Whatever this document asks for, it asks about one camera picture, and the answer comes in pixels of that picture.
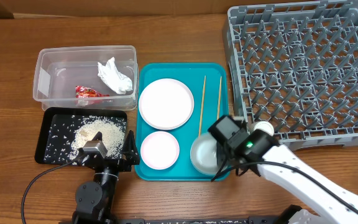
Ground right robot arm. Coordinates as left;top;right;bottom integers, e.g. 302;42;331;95
208;115;358;223

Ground white napkin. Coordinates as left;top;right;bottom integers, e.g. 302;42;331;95
98;57;133;95

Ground spilled rice pile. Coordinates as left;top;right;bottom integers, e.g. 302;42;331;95
68;119;126;160

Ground red snack wrapper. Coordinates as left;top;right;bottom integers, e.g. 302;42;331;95
75;86;109;106

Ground teal plastic tray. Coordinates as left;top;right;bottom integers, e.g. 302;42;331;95
135;63;229;181

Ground pink small bowl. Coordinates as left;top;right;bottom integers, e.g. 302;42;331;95
140;131;180;170

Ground large white plate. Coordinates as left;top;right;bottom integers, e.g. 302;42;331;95
139;78;195;130

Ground black waste tray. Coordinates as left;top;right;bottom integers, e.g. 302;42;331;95
34;108;127;165

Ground grey bowl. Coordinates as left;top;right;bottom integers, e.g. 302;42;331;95
190;133;220;176

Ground grey dish rack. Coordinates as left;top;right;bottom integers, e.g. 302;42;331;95
223;1;358;150

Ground wooden chopstick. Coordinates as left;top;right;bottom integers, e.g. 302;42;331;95
198;76;206;137
216;76;223;120

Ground white cup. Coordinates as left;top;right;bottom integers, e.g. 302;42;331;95
248;121;275;136

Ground clear plastic bin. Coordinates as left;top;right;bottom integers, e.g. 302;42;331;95
32;45;139;111

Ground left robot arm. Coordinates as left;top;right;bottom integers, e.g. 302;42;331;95
71;131;140;223

